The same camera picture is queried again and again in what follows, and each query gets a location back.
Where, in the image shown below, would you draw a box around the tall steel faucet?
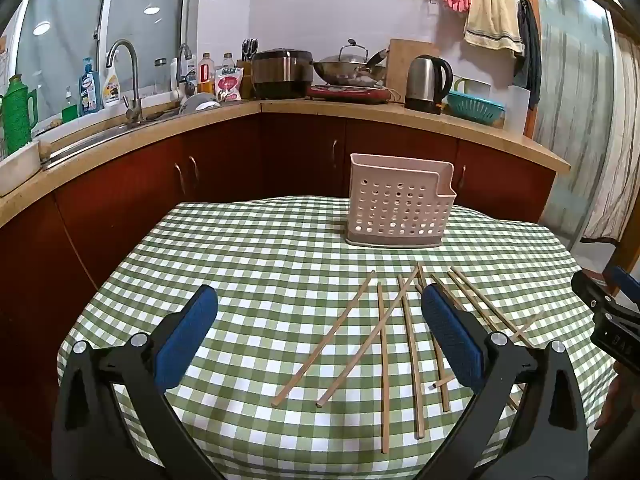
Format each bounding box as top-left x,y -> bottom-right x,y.
106,40 -> 143,126

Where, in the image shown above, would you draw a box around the steel electric kettle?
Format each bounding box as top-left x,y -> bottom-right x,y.
404,55 -> 454,115

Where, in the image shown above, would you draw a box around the white spray bottle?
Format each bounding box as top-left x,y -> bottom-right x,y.
102,55 -> 122,106

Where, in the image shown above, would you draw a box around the wooden kitchen countertop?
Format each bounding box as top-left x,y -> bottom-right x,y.
0,97 -> 571,216

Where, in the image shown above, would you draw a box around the red-brown kitchen cabinets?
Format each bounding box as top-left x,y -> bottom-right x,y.
0,112 -> 558,411

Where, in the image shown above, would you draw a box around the green checked tablecloth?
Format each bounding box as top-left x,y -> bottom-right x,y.
57,195 -> 618,480

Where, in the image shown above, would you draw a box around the small green container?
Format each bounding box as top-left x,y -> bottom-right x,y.
61,87 -> 80,123

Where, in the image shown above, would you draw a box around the white plastic basin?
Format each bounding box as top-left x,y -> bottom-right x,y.
0,140 -> 42,198

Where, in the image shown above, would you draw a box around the wooden chopstick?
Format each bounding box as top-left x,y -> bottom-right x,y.
446,269 -> 503,336
451,266 -> 535,348
397,275 -> 427,441
431,310 -> 547,391
271,270 -> 377,408
430,273 -> 466,311
316,266 -> 421,407
413,282 -> 523,413
376,282 -> 391,455
418,263 -> 452,413

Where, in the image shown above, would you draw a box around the person's right hand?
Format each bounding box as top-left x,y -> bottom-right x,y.
596,372 -> 623,431

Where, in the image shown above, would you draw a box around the sliding glass door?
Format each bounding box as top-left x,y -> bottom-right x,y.
520,0 -> 621,241

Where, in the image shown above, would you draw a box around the wooden cutting board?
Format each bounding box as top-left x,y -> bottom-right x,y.
385,38 -> 442,103

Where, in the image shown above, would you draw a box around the teal plastic colander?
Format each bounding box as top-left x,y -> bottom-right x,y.
446,91 -> 506,127

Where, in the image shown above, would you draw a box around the green thermos jug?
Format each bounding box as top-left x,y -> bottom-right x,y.
0,74 -> 40,153

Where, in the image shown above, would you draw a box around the white plastic jug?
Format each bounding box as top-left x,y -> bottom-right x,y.
504,85 -> 531,136

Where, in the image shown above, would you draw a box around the red induction cooker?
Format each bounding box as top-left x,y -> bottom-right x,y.
306,85 -> 393,104

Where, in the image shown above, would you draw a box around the red and white packet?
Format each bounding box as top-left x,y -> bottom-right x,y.
215,67 -> 244,102

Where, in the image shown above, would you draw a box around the kitchen window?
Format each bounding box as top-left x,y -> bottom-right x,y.
5,0 -> 193,126

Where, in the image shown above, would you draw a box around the small steel faucet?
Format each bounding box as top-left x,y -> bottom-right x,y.
175,44 -> 197,98

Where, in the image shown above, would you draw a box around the steel sink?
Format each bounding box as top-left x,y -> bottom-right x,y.
42,107 -> 186,168

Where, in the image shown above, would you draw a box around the knife block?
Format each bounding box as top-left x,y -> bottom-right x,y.
236,59 -> 256,98

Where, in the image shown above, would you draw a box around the dark hanging cloth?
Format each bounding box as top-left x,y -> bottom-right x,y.
512,0 -> 543,108

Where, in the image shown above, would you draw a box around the striped curtain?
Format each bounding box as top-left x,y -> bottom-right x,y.
582,30 -> 640,246

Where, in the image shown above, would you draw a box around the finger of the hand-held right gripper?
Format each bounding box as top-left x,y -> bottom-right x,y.
571,271 -> 613,311
602,266 -> 640,307

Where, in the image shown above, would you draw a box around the blue label detergent bottle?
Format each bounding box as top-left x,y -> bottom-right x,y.
79,57 -> 105,113

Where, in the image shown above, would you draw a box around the dark rice cooker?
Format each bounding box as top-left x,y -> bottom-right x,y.
250,49 -> 315,101

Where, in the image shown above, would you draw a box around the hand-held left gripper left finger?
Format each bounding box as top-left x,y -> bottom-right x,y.
52,284 -> 226,480

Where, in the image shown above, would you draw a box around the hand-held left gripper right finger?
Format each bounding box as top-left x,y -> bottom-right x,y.
415,284 -> 591,480

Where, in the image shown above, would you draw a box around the steel wok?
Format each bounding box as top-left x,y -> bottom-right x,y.
311,49 -> 390,86

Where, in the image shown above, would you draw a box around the beige towel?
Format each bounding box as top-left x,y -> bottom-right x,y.
462,0 -> 525,58

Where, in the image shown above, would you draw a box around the orange label bottle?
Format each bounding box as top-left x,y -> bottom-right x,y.
198,52 -> 216,96

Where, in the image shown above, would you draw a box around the pink perforated utensil basket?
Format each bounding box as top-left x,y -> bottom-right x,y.
345,152 -> 457,248

